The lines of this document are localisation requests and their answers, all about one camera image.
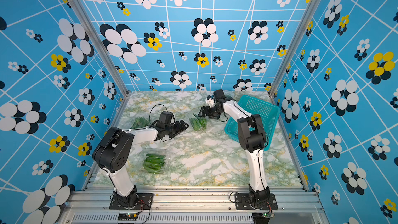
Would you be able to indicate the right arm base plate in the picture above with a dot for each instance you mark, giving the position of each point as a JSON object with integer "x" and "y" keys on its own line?
{"x": 244, "y": 202}

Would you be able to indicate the green circuit board left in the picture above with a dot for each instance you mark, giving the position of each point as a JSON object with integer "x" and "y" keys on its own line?
{"x": 128, "y": 217}

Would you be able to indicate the aluminium corner post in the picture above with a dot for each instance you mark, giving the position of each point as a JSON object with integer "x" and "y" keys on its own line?
{"x": 296, "y": 39}
{"x": 83, "y": 17}

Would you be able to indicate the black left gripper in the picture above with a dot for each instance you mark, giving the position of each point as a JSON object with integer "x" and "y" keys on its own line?
{"x": 179, "y": 128}

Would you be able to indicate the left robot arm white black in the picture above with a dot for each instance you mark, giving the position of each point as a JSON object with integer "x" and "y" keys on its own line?
{"x": 113, "y": 151}

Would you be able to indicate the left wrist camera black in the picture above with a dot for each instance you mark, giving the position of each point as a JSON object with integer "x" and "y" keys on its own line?
{"x": 166, "y": 118}

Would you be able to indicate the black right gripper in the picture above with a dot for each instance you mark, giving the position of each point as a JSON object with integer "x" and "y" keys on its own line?
{"x": 203, "y": 109}

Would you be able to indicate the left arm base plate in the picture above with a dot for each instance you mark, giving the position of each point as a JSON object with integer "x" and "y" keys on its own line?
{"x": 140, "y": 201}

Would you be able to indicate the circuit board right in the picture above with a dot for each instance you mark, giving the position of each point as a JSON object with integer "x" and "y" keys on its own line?
{"x": 262, "y": 218}

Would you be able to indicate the aluminium corner post left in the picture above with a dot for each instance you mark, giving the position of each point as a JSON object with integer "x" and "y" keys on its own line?
{"x": 83, "y": 17}

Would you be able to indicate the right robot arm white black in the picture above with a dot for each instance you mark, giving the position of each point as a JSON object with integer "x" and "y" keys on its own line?
{"x": 252, "y": 139}

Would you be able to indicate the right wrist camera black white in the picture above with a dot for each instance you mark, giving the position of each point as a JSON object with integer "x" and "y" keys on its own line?
{"x": 217, "y": 97}

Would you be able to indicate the green peppers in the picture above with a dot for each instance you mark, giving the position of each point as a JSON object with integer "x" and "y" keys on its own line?
{"x": 154, "y": 163}
{"x": 139, "y": 122}
{"x": 198, "y": 122}

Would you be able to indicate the aluminium corner post right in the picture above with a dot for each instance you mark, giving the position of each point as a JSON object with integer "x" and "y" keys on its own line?
{"x": 296, "y": 39}

